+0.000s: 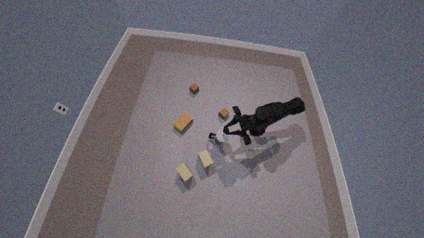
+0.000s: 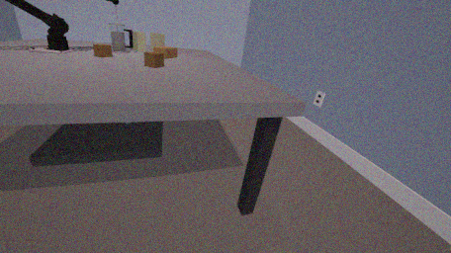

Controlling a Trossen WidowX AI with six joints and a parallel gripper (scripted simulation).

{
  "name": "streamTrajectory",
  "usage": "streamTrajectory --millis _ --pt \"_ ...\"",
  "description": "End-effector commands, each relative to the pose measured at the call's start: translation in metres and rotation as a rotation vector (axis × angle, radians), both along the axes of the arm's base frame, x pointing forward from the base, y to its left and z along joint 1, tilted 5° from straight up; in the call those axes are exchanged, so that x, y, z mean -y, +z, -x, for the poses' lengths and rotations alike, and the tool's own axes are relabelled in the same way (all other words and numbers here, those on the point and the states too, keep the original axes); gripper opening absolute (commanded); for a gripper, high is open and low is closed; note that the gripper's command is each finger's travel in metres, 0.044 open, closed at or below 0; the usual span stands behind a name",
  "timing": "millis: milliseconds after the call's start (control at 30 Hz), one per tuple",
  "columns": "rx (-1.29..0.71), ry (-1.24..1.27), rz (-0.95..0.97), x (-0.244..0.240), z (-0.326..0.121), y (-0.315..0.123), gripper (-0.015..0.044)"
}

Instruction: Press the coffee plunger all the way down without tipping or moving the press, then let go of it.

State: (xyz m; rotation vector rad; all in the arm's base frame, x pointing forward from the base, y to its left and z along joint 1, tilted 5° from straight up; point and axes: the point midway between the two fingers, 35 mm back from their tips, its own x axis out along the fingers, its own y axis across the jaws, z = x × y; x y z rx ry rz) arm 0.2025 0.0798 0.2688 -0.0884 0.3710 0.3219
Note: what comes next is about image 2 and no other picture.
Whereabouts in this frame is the orange rectangular block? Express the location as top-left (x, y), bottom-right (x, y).
top-left (153, 46), bottom-right (177, 59)

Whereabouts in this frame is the beige block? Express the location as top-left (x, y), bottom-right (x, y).
top-left (150, 33), bottom-right (165, 50)
top-left (132, 32), bottom-right (146, 51)

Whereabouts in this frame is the brown cube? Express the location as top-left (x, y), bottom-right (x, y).
top-left (143, 52), bottom-right (164, 68)
top-left (93, 43), bottom-right (113, 57)

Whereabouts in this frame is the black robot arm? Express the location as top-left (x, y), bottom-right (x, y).
top-left (5, 0), bottom-right (69, 51)

